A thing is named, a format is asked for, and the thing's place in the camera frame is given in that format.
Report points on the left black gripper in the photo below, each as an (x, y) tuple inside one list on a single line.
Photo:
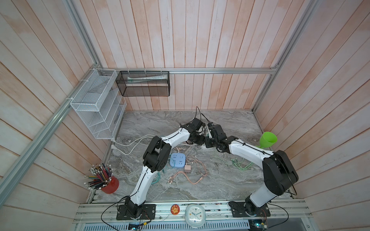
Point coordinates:
[(200, 142)]

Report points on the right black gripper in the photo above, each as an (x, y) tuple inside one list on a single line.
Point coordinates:
[(206, 138)]

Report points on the blue power strip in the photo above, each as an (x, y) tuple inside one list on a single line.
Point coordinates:
[(177, 160)]

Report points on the pink usb charger plug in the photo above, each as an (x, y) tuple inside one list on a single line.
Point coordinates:
[(187, 168)]

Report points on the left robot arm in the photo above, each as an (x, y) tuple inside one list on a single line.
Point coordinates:
[(155, 158)]

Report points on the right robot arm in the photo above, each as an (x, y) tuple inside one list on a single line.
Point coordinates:
[(279, 173)]

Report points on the green plastic goblet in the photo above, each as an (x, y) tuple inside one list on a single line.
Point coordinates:
[(267, 140)]

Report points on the black mesh basket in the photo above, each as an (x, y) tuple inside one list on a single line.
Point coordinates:
[(144, 83)]

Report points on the white alarm clock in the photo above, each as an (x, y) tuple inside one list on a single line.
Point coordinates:
[(195, 216)]

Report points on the red round sticker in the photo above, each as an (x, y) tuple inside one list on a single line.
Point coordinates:
[(175, 209)]

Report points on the red pencil cup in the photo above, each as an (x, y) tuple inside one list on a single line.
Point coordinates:
[(101, 178)]

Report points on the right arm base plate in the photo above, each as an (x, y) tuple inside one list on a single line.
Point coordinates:
[(243, 209)]

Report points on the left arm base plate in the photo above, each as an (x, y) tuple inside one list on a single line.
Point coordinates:
[(145, 211)]

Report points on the white wire mesh shelf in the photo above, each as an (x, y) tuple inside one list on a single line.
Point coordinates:
[(99, 105)]

